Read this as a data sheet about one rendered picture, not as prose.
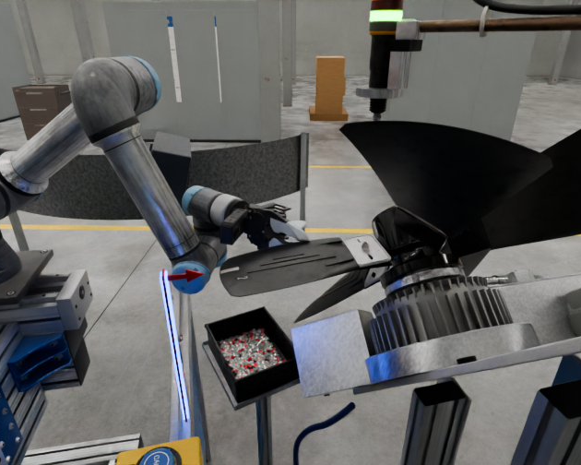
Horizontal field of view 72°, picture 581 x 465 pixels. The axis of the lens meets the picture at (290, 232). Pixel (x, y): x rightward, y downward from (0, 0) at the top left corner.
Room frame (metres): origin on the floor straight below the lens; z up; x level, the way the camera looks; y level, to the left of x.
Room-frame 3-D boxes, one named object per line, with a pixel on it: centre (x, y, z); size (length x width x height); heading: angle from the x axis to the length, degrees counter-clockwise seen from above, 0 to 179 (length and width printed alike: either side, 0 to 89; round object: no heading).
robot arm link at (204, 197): (0.88, 0.20, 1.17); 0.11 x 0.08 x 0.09; 51
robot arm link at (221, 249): (0.86, 0.20, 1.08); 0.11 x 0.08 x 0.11; 175
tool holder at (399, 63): (0.62, -0.14, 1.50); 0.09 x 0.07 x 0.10; 49
